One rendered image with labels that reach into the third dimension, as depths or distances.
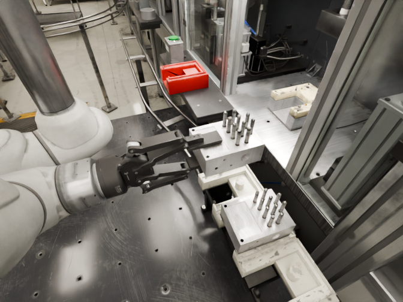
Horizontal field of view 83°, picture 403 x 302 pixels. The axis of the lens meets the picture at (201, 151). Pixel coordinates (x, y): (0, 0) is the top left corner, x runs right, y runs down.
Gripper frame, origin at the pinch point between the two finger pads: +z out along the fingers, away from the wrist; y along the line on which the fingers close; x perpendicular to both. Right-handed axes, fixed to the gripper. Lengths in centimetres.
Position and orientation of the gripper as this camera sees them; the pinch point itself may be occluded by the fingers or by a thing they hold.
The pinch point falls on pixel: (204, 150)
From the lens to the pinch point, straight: 46.0
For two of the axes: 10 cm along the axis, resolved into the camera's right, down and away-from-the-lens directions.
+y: -0.2, -6.9, -7.2
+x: -3.5, -6.7, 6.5
